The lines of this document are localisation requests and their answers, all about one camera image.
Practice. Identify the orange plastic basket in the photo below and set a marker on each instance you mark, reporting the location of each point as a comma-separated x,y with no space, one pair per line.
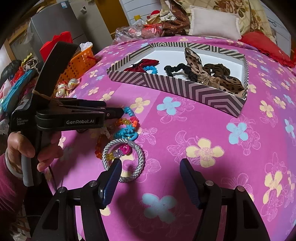
78,65

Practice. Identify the striped chevron gift box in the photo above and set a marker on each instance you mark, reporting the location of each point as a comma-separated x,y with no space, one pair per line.
181,82

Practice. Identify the white square pillow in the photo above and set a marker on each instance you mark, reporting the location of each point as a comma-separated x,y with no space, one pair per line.
212,23

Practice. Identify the dark brown scrunchie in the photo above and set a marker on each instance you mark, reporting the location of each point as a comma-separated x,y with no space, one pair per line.
216,69

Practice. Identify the clear plastic bag of items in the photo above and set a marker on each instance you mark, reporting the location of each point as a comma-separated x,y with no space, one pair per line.
138,31

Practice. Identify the beige floral quilt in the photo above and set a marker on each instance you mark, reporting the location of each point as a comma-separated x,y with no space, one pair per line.
252,17

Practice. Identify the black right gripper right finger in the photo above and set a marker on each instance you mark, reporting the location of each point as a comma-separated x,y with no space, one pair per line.
194,184

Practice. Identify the foil wrapped candy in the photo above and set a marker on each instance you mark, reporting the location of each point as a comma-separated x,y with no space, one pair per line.
72,83
62,90

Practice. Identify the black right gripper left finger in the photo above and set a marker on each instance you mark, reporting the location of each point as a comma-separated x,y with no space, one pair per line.
108,181

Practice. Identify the blue padded pouch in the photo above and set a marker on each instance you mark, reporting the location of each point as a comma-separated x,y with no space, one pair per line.
11,99

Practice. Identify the pink floral bedsheet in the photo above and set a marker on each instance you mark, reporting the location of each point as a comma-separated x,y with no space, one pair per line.
255,150

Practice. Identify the red satin hair bow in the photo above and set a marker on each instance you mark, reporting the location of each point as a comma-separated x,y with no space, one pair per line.
144,63

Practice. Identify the red cushion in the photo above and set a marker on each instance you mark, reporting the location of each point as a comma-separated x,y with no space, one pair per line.
266,46

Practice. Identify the person's left hand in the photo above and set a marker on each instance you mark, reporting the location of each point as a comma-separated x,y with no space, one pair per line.
19,145

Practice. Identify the grey refrigerator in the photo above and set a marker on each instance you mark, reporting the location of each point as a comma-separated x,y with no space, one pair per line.
51,21

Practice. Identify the leopard print hair bow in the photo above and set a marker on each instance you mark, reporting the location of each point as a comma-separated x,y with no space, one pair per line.
225,83

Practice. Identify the red gift bag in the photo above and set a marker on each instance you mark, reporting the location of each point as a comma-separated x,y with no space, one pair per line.
48,46

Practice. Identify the maroon sleeve forearm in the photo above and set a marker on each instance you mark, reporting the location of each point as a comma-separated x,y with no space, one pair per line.
12,194

